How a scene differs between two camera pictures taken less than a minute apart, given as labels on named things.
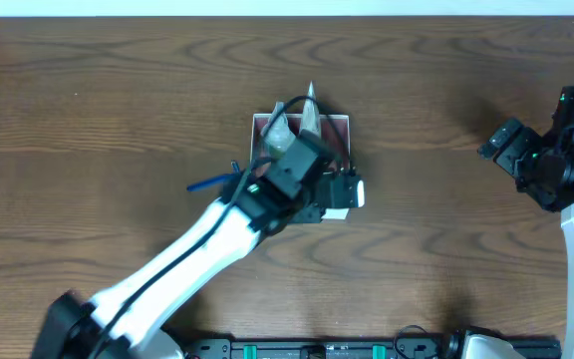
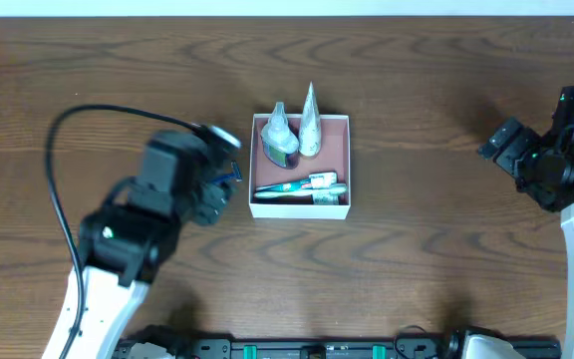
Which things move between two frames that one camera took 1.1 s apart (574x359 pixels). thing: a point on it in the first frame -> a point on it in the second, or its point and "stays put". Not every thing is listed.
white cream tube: (311, 111) stays put
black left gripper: (293, 141) -> (215, 194)
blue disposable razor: (215, 179) stays put
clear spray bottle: (277, 133) stays put
